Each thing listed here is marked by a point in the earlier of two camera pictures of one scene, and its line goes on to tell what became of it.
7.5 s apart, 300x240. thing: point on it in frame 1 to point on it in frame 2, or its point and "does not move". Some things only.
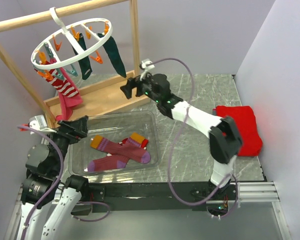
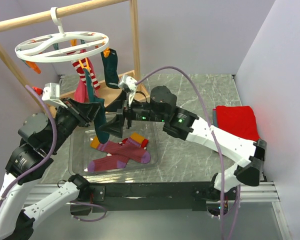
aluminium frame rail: [257, 191] does not move
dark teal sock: [114, 55] to [111, 69]
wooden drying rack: [92, 99] does not move
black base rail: [146, 196] does not move
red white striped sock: [143, 144] does not move
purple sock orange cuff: [114, 162] does not move
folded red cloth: [245, 121] does not move
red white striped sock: [61, 85] to [80, 64]
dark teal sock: [85, 64] to [99, 120]
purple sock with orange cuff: [131, 152] does not move
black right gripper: [135, 82] to [114, 127]
